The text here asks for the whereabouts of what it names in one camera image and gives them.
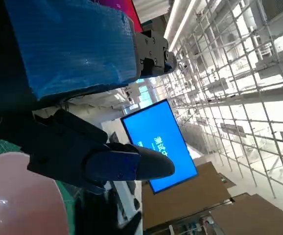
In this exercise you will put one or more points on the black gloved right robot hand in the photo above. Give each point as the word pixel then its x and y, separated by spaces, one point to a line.
pixel 97 218

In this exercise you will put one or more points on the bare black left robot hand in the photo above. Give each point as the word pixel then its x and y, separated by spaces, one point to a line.
pixel 70 46

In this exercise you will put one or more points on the pink bowl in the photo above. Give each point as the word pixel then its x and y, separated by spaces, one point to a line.
pixel 21 200

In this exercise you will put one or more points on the black computer mouse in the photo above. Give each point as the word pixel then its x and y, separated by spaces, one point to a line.
pixel 136 204

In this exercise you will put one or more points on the white desk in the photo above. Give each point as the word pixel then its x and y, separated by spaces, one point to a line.
pixel 138 191

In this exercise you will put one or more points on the red display screen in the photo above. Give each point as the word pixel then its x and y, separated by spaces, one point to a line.
pixel 133 14

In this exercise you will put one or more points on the blue monitor screen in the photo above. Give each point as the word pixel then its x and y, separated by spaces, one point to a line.
pixel 161 127

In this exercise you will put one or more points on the white pipe scaffold rack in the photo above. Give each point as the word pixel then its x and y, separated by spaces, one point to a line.
pixel 242 98

